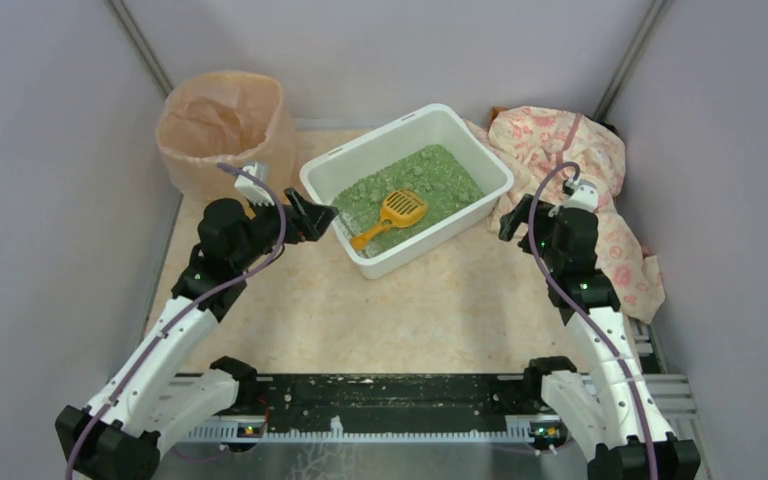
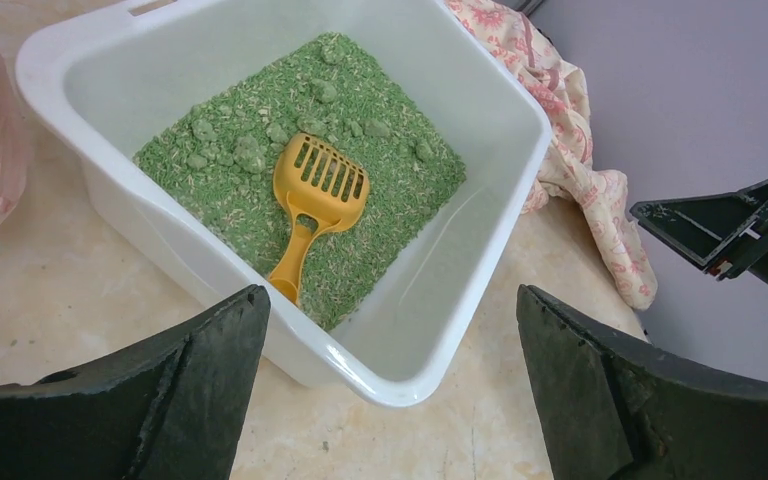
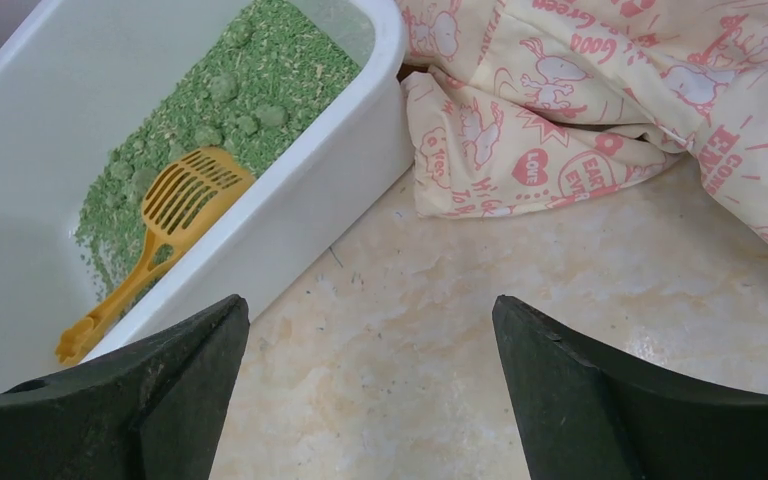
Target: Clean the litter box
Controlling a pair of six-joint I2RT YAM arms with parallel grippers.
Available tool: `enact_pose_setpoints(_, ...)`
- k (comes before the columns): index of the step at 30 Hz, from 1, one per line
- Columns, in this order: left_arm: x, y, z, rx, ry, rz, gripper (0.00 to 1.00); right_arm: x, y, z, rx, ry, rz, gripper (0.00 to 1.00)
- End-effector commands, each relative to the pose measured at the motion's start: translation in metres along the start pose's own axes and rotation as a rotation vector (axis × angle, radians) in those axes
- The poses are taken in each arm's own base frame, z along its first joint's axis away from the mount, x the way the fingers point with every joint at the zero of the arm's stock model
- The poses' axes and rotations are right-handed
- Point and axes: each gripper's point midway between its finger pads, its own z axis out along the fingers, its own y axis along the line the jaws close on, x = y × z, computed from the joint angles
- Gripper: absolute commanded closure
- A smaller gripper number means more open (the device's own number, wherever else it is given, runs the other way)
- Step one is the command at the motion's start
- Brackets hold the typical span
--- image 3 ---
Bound cream pink cartoon cloth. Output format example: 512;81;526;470
398;0;768;244

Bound white plastic litter box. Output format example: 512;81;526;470
0;0;412;392

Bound green cat litter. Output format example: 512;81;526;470
74;1;361;299

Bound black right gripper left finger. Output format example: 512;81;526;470
0;295;250;479

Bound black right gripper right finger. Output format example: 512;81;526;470
492;296;768;479

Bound yellow plastic litter scoop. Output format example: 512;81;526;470
55;147;256;367

